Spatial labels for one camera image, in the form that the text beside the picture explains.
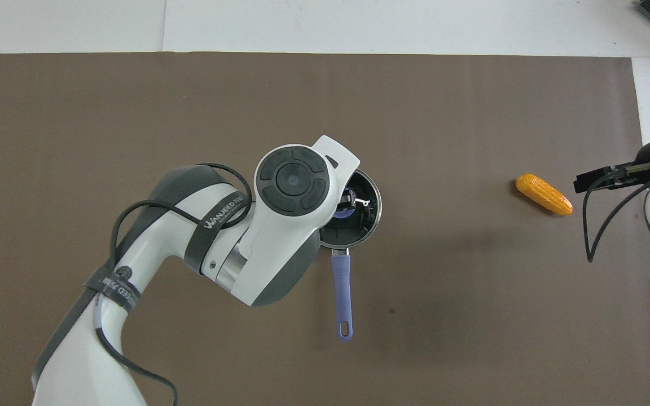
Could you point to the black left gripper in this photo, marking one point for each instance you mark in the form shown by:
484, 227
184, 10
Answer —
348, 198

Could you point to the glass lid with blue knob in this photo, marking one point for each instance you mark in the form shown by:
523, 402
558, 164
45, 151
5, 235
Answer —
359, 234

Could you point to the yellow toy corn cob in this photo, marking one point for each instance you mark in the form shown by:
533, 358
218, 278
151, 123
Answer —
544, 193

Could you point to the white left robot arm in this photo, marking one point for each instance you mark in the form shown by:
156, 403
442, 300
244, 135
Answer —
268, 237

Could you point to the brown table mat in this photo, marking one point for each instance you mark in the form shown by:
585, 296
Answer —
471, 316

